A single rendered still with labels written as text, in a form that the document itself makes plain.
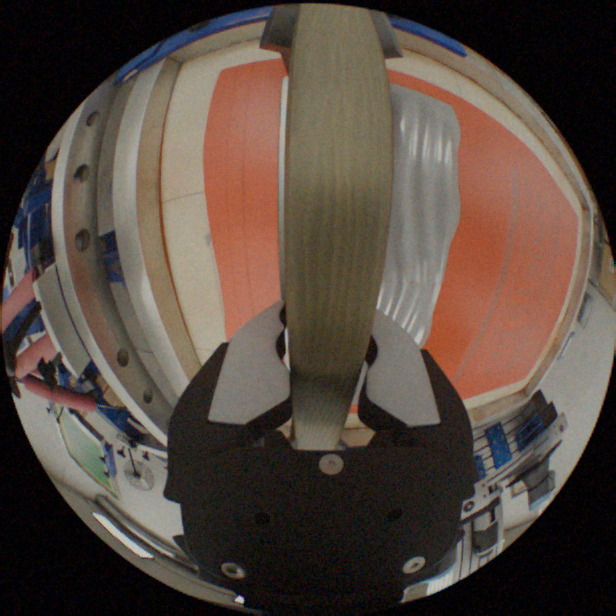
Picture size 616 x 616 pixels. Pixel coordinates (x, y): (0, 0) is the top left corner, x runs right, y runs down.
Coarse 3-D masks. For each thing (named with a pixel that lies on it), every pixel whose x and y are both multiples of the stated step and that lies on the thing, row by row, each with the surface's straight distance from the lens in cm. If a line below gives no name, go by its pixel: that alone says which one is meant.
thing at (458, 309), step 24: (240, 288) 19; (264, 288) 18; (456, 288) 22; (480, 288) 24; (240, 312) 20; (456, 312) 24; (480, 312) 26; (552, 312) 48; (432, 336) 24; (456, 336) 26; (456, 360) 29; (528, 360) 51; (456, 384) 35; (480, 384) 40; (504, 384) 50
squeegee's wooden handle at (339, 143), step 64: (320, 64) 7; (384, 64) 8; (320, 128) 6; (384, 128) 6; (320, 192) 5; (384, 192) 6; (320, 256) 6; (384, 256) 6; (320, 320) 7; (320, 384) 9; (320, 448) 15
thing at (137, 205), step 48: (192, 48) 26; (432, 48) 25; (144, 96) 23; (144, 144) 20; (144, 192) 20; (576, 192) 55; (144, 240) 19; (144, 288) 20; (576, 288) 59; (528, 384) 66; (288, 432) 35
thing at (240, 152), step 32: (256, 64) 22; (224, 96) 20; (256, 96) 19; (448, 96) 23; (224, 128) 19; (256, 128) 18; (480, 128) 24; (224, 160) 18; (256, 160) 17; (480, 160) 23; (512, 160) 28; (224, 192) 17; (256, 192) 17; (480, 192) 22; (544, 192) 35; (224, 224) 18; (256, 224) 17; (480, 224) 22; (576, 224) 54; (224, 256) 18; (256, 256) 17; (448, 256) 20; (480, 256) 23
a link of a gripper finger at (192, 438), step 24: (216, 360) 9; (192, 384) 8; (216, 384) 8; (192, 408) 7; (168, 432) 7; (192, 432) 7; (216, 432) 7; (240, 432) 6; (168, 456) 7; (192, 456) 7; (168, 480) 7
